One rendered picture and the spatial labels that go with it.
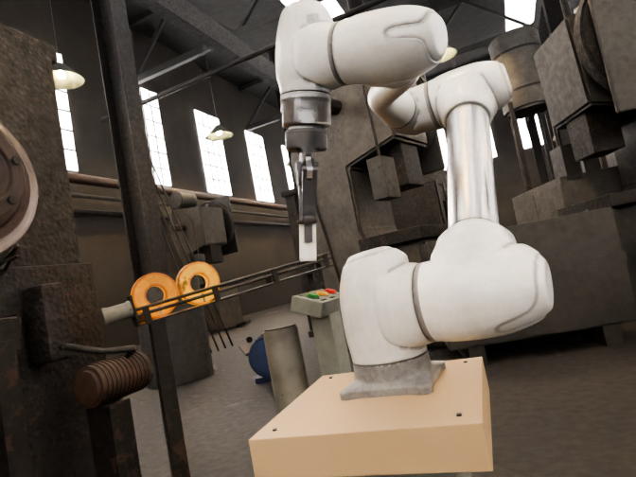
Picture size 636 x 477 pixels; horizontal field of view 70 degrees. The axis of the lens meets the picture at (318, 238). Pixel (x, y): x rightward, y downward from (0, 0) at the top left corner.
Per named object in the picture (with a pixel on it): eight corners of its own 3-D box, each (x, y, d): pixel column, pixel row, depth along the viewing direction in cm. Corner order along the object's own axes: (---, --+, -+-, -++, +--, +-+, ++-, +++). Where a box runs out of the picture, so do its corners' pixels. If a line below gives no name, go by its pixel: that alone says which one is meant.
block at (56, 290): (27, 366, 140) (17, 289, 142) (52, 360, 147) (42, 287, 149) (51, 362, 135) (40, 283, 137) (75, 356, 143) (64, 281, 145)
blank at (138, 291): (124, 280, 154) (126, 279, 151) (169, 268, 163) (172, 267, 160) (136, 324, 154) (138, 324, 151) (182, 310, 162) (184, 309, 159)
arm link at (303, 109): (280, 90, 76) (281, 126, 76) (334, 91, 77) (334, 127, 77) (279, 101, 85) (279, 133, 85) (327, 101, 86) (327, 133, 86)
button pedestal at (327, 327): (320, 495, 140) (284, 297, 146) (346, 460, 162) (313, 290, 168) (368, 495, 134) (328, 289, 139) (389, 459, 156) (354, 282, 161)
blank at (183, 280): (169, 269, 163) (172, 267, 160) (210, 257, 171) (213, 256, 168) (182, 310, 162) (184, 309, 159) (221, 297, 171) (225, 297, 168)
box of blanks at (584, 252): (452, 371, 256) (424, 237, 262) (436, 345, 337) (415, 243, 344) (648, 341, 241) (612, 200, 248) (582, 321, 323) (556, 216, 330)
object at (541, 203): (583, 291, 473) (558, 189, 482) (654, 297, 364) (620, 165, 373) (532, 301, 476) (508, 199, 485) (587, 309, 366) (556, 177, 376)
